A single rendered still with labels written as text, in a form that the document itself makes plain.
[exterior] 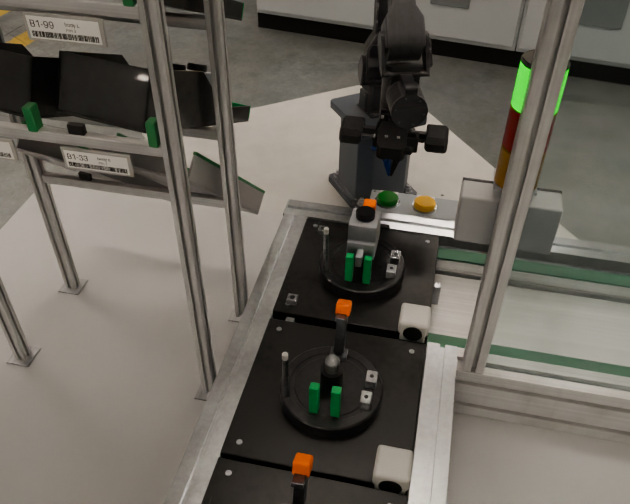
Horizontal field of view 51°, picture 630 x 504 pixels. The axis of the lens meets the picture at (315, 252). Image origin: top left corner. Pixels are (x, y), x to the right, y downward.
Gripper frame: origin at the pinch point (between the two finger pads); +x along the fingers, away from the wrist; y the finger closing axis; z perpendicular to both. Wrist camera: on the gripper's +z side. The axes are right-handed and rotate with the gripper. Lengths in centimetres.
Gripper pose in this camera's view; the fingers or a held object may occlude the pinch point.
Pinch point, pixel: (391, 159)
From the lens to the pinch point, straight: 121.6
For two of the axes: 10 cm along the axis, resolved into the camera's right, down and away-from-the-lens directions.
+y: 9.8, 1.3, -1.4
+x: -0.1, 7.6, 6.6
